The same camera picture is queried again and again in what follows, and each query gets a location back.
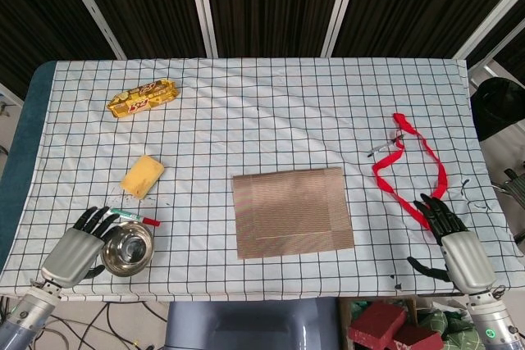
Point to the yellow sponge with green pad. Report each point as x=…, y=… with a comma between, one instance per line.
x=141, y=175

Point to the green marker with red cap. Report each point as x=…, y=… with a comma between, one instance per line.
x=135, y=216

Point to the red fabric ribbon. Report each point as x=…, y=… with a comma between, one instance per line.
x=442, y=174

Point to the dark chair base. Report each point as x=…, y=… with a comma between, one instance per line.
x=512, y=186

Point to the black chair back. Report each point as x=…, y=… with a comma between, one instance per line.
x=498, y=104

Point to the brown woven placemat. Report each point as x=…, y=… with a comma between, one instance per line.
x=295, y=210

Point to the small red box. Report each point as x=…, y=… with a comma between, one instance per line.
x=418, y=339

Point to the large red box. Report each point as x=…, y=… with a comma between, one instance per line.
x=377, y=321

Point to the white black checkered tablecloth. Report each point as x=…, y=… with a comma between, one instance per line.
x=262, y=120

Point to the gold biscuit packet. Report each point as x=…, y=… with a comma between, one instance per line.
x=143, y=98

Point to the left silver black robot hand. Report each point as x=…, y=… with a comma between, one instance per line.
x=67, y=257

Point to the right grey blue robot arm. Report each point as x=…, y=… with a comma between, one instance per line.
x=492, y=321

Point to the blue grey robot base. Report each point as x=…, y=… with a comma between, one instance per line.
x=254, y=325

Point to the white partition post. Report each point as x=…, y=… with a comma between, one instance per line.
x=488, y=12
x=94, y=7
x=340, y=5
x=203, y=5

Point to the blue padded table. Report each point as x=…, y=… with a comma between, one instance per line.
x=24, y=141

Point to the stainless steel bowl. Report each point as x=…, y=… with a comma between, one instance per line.
x=131, y=251

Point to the black silver pen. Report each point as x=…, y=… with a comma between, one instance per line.
x=383, y=146

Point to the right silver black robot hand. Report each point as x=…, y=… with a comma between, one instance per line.
x=467, y=260

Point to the green patterned bag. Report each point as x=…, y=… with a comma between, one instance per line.
x=449, y=323

